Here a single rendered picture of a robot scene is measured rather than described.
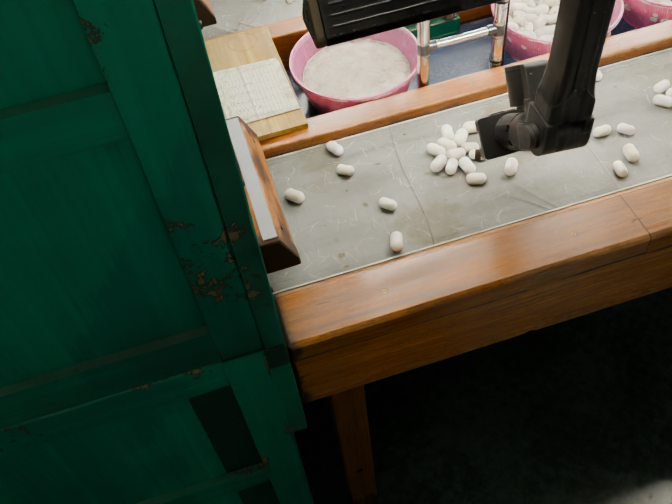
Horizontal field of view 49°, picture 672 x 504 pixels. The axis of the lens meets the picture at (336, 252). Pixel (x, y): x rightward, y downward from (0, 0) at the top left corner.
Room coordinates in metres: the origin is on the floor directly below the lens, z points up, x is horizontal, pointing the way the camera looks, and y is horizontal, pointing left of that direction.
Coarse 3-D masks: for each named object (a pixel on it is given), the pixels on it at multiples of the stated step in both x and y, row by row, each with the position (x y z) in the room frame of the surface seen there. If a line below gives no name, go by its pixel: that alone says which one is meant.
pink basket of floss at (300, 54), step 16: (384, 32) 1.32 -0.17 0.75; (400, 32) 1.29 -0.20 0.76; (304, 48) 1.30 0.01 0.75; (320, 48) 1.32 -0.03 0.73; (400, 48) 1.28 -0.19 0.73; (416, 48) 1.23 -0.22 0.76; (304, 64) 1.27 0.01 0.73; (416, 64) 1.19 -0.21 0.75; (320, 96) 1.12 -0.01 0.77; (368, 96) 1.09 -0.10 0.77; (384, 96) 1.10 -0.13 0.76; (320, 112) 1.16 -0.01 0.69
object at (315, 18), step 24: (312, 0) 0.91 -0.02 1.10; (336, 0) 0.91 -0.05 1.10; (360, 0) 0.92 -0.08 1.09; (384, 0) 0.92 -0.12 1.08; (408, 0) 0.92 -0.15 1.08; (432, 0) 0.92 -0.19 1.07; (456, 0) 0.93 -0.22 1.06; (480, 0) 0.93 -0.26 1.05; (504, 0) 0.94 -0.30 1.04; (312, 24) 0.90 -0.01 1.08; (336, 24) 0.90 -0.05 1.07; (360, 24) 0.90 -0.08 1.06; (384, 24) 0.90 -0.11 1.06; (408, 24) 0.91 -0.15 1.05
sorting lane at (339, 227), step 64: (640, 64) 1.11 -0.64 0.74; (384, 128) 1.03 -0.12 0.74; (640, 128) 0.94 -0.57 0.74; (320, 192) 0.89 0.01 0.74; (384, 192) 0.87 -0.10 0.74; (448, 192) 0.85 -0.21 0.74; (512, 192) 0.83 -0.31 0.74; (576, 192) 0.81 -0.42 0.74; (320, 256) 0.75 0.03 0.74; (384, 256) 0.73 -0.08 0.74
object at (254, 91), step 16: (256, 64) 1.23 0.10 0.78; (272, 64) 1.22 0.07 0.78; (224, 80) 1.19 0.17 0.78; (240, 80) 1.18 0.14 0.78; (256, 80) 1.18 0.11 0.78; (272, 80) 1.17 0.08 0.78; (224, 96) 1.14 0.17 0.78; (240, 96) 1.13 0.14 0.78; (256, 96) 1.13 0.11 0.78; (272, 96) 1.12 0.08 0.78; (288, 96) 1.11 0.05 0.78; (224, 112) 1.09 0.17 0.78; (240, 112) 1.09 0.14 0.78; (256, 112) 1.08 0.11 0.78; (272, 112) 1.07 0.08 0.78
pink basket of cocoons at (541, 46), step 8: (616, 0) 1.30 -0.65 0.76; (616, 8) 1.28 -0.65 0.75; (616, 16) 1.25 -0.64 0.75; (616, 24) 1.21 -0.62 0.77; (512, 32) 1.23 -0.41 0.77; (608, 32) 1.21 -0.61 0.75; (512, 40) 1.24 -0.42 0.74; (520, 40) 1.22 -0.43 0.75; (528, 40) 1.21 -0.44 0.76; (536, 40) 1.19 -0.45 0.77; (544, 40) 1.19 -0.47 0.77; (512, 48) 1.25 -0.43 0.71; (520, 48) 1.23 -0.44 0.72; (528, 48) 1.21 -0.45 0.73; (536, 48) 1.20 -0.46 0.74; (544, 48) 1.19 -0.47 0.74; (512, 56) 1.26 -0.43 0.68; (520, 56) 1.24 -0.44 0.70; (528, 56) 1.22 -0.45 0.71
